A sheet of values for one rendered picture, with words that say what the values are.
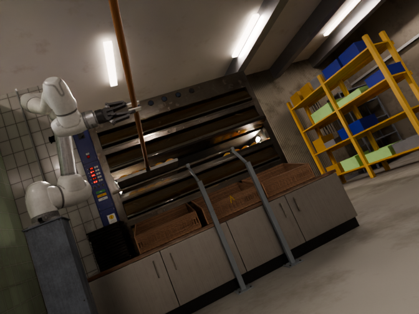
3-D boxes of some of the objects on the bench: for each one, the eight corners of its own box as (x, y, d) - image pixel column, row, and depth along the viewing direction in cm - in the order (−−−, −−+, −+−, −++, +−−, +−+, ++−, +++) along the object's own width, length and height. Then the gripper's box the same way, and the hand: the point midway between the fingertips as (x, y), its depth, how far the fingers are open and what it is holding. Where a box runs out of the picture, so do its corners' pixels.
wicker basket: (143, 250, 274) (134, 223, 279) (197, 227, 287) (186, 202, 292) (139, 255, 228) (128, 222, 233) (202, 227, 241) (191, 197, 246)
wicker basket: (250, 204, 305) (240, 180, 309) (293, 185, 320) (282, 162, 324) (267, 198, 258) (255, 171, 263) (317, 176, 274) (303, 151, 278)
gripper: (93, 109, 152) (136, 97, 158) (101, 134, 147) (146, 120, 154) (90, 101, 145) (134, 89, 152) (98, 127, 140) (144, 113, 147)
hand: (134, 106), depth 152 cm, fingers closed on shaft, 3 cm apart
